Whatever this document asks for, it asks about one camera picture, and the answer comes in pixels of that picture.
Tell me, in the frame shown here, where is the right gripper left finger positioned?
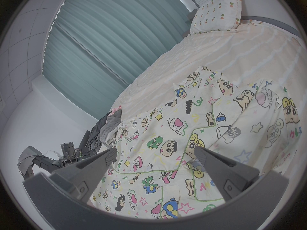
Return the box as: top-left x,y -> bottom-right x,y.
49,148 -> 118,200

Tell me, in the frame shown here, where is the white printed pyjama top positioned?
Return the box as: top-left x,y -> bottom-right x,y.
92,65 -> 307,221

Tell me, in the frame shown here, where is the blue-green curtain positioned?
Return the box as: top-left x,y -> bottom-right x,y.
42,21 -> 131,122
53,0 -> 199,86

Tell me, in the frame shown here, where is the grey sweater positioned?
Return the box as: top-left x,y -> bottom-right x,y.
99,113 -> 123,146

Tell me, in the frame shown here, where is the white printed pillow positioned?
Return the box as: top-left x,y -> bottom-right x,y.
189,0 -> 243,35

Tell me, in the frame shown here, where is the black garment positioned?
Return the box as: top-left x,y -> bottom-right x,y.
87,115 -> 112,143

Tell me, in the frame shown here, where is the dark grey garment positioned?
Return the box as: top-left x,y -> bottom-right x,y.
86,136 -> 104,153

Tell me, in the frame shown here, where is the bed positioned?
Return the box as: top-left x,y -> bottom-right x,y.
87,0 -> 307,211

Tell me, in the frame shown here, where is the black chair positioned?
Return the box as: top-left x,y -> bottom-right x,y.
79,130 -> 92,151

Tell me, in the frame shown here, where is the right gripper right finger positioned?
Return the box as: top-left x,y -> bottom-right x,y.
193,145 -> 260,204

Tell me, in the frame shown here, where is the grey bedside table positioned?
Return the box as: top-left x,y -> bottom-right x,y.
182,8 -> 200,37

